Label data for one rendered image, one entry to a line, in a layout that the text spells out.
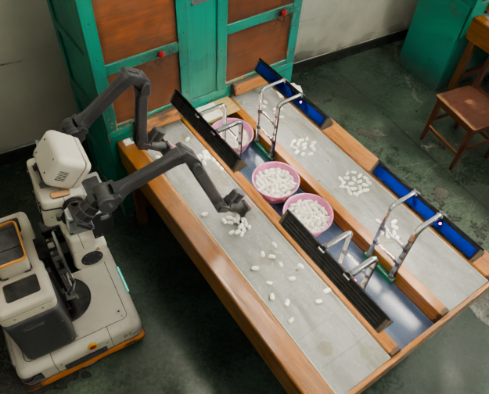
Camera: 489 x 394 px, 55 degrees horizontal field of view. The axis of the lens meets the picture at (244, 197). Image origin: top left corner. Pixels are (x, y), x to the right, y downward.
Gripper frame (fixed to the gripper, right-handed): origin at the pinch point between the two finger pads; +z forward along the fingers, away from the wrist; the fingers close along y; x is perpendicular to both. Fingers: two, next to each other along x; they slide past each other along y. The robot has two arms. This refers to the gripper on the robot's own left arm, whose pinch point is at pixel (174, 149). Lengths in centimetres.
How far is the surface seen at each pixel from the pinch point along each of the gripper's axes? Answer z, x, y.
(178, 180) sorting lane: 3.7, 12.4, -11.5
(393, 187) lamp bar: 37, -58, -94
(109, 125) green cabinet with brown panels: -19.7, 11.9, 32.8
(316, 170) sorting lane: 58, -33, -46
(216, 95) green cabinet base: 40, -26, 33
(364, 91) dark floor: 228, -76, 52
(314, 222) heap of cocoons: 40, -16, -74
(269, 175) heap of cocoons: 39, -16, -35
